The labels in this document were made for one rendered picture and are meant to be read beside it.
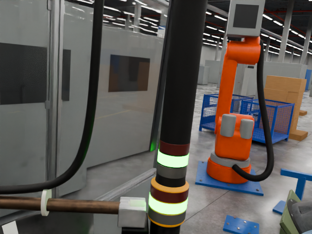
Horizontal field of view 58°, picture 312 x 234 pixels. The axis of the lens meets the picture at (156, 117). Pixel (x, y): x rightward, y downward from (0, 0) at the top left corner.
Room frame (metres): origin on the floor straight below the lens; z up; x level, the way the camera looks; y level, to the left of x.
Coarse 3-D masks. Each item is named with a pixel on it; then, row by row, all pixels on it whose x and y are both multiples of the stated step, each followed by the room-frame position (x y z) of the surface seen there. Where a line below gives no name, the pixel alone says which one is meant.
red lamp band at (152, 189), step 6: (150, 186) 0.29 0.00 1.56; (150, 192) 0.29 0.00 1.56; (156, 192) 0.28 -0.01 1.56; (162, 192) 0.27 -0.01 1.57; (186, 192) 0.28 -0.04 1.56; (156, 198) 0.28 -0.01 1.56; (162, 198) 0.27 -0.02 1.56; (168, 198) 0.27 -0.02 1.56; (174, 198) 0.27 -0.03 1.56; (180, 198) 0.27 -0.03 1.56; (186, 198) 0.28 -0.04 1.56
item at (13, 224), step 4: (8, 224) 0.35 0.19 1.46; (12, 224) 0.35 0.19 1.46; (4, 228) 0.34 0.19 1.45; (8, 228) 0.35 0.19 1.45; (12, 228) 0.35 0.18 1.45; (16, 228) 0.35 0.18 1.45; (4, 232) 0.34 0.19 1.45; (8, 232) 0.34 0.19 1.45; (12, 232) 0.34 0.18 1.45; (16, 232) 0.35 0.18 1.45
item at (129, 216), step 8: (120, 200) 0.29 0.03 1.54; (128, 200) 0.29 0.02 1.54; (144, 200) 0.30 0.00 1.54; (120, 208) 0.28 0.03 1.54; (128, 208) 0.28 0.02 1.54; (136, 208) 0.28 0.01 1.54; (144, 208) 0.28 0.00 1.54; (120, 216) 0.27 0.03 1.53; (128, 216) 0.27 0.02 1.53; (136, 216) 0.28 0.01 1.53; (144, 216) 0.28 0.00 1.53; (120, 224) 0.27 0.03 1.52; (128, 224) 0.27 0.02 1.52; (136, 224) 0.28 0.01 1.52; (144, 224) 0.28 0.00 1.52; (128, 232) 0.27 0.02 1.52; (136, 232) 0.27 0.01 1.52; (144, 232) 0.27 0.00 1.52
